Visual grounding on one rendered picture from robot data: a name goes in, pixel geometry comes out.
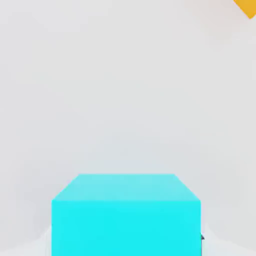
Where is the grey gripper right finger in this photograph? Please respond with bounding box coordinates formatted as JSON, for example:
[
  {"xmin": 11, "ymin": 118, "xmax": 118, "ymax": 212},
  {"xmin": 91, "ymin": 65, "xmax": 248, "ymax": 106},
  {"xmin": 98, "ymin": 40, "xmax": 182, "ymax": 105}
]
[{"xmin": 200, "ymin": 224, "xmax": 227, "ymax": 256}]

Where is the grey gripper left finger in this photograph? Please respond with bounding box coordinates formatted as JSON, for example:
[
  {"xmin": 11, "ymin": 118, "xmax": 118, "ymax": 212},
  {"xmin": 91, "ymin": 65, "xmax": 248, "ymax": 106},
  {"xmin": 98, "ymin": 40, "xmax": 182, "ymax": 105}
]
[{"xmin": 29, "ymin": 224, "xmax": 53, "ymax": 256}]

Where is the small cyan cube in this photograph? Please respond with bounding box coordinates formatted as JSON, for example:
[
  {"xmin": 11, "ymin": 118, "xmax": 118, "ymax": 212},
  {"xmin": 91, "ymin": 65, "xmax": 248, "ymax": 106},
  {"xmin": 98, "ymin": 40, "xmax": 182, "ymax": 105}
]
[{"xmin": 51, "ymin": 173, "xmax": 202, "ymax": 256}]

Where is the small orange cube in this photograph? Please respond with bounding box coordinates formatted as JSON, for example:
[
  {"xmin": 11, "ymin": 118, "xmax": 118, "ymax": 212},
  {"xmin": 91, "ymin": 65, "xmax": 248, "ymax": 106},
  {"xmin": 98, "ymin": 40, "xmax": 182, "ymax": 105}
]
[{"xmin": 232, "ymin": 0, "xmax": 256, "ymax": 20}]

